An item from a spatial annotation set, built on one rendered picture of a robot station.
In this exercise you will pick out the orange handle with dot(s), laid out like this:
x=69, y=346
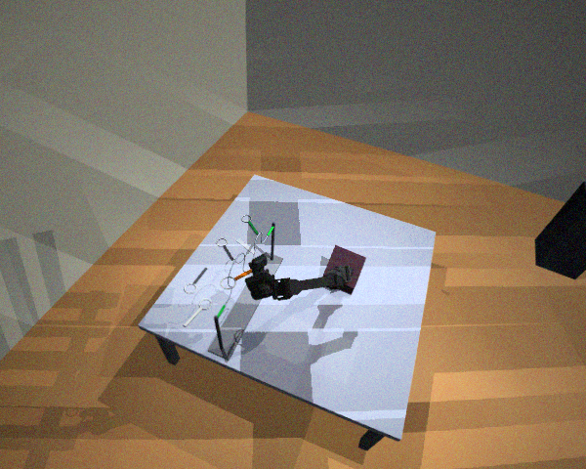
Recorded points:
x=236, y=278

